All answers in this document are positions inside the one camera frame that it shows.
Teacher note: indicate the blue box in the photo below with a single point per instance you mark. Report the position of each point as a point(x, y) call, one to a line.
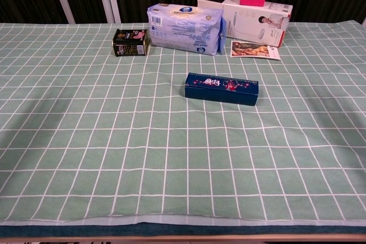
point(220, 95)

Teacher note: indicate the white and red carton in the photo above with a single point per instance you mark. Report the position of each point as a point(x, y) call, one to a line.
point(254, 24)

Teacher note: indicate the light blue tissue pack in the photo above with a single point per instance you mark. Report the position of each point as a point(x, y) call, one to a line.
point(183, 31)

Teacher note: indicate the green white checked tablecloth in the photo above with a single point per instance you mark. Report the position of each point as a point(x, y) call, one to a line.
point(114, 141)

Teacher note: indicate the small black packet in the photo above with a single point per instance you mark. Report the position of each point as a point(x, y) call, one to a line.
point(130, 44)

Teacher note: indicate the food photo card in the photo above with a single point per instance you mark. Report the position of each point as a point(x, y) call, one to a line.
point(251, 49)

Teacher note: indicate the dark teal table underlay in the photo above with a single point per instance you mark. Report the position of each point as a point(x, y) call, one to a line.
point(200, 230)

